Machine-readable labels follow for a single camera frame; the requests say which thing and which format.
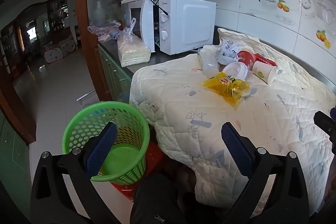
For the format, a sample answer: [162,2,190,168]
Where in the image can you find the brown wooden door frame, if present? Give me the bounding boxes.
[75,0,112,102]

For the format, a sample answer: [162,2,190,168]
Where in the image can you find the white microwave oven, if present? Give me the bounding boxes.
[121,0,217,55]

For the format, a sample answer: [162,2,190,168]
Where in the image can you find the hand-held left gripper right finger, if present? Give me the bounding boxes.
[221,122,310,224]

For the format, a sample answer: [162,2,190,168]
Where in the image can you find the green lower kitchen cabinet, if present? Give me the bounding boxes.
[97,44,133,102]

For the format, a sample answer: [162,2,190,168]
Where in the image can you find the white plastic lid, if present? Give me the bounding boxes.
[223,62,252,81]

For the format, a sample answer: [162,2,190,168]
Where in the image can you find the clear plastic bottle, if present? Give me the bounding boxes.
[197,45,223,79]

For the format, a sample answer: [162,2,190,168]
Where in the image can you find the green cabinet door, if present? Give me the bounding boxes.
[0,111,32,214]

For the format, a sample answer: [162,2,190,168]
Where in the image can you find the clear bag of yellowish sheets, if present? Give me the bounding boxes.
[117,17,152,68]

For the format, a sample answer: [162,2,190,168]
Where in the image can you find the white paper cup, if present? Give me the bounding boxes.
[252,61,277,85]

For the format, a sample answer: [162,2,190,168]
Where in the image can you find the yellow snack packet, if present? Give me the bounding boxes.
[202,71,250,109]

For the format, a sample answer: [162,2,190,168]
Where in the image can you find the polka dot cushion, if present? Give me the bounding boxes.
[44,39,76,63]

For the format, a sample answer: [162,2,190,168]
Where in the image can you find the red soda can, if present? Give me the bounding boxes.
[237,49,256,70]

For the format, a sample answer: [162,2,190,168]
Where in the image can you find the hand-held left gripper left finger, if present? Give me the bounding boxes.
[30,122,118,224]

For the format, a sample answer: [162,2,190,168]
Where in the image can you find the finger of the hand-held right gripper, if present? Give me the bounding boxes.
[314,111,336,136]

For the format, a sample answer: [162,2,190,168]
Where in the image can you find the red plastic stool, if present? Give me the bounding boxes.
[110,141,164,197]

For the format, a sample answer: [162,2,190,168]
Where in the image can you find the crumpled clear plastic bags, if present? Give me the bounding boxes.
[88,19,124,42]

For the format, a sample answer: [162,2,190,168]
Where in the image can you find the white quilted blanket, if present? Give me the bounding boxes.
[129,28,336,216]

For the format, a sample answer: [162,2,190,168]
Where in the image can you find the crumpled white paper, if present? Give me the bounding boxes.
[215,39,240,65]

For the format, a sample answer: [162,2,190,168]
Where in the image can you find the person's dark trouser leg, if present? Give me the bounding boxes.
[130,173,200,224]

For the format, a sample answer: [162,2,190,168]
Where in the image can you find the green plastic mesh basket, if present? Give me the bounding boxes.
[62,101,151,186]

